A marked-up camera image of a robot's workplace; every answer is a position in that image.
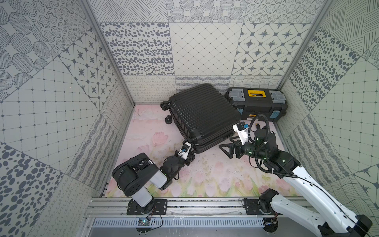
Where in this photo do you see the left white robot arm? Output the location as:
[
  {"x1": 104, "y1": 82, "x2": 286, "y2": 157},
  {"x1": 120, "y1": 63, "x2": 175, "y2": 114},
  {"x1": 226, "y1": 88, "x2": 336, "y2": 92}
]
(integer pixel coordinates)
[{"x1": 112, "y1": 149, "x2": 195, "y2": 208}]

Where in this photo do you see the floral pink table mat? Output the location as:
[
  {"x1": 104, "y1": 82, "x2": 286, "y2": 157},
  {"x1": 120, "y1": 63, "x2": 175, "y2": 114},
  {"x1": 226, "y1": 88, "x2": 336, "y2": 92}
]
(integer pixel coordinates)
[{"x1": 116, "y1": 105, "x2": 299, "y2": 198}]

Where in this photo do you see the aluminium mounting rail frame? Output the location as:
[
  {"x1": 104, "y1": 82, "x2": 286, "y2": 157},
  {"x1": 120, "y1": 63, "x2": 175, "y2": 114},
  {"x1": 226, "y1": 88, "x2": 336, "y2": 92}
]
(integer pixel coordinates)
[{"x1": 85, "y1": 195, "x2": 326, "y2": 229}]

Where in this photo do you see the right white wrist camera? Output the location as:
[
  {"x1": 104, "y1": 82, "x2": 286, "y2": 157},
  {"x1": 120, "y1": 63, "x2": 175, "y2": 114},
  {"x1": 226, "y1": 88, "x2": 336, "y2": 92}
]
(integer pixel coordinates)
[{"x1": 233, "y1": 121, "x2": 249, "y2": 145}]

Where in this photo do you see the black toolbox with yellow label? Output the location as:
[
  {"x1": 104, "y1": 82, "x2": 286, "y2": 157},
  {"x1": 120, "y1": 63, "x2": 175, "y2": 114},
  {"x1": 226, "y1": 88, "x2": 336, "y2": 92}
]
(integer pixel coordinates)
[{"x1": 225, "y1": 87, "x2": 288, "y2": 122}]

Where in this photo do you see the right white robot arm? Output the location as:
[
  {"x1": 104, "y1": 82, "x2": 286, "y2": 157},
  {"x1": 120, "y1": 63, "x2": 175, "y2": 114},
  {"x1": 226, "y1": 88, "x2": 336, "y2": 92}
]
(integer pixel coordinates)
[{"x1": 219, "y1": 114, "x2": 373, "y2": 237}]

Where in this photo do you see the black ribbed hard-shell suitcase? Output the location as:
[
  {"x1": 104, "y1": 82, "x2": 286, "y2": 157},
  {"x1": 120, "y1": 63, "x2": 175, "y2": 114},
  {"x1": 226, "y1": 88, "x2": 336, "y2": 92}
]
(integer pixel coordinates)
[{"x1": 160, "y1": 84, "x2": 241, "y2": 154}]

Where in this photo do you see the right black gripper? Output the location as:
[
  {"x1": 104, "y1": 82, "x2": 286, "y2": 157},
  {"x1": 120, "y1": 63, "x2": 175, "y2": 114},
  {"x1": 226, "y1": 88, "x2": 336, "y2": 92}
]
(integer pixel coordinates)
[{"x1": 219, "y1": 136, "x2": 267, "y2": 162}]

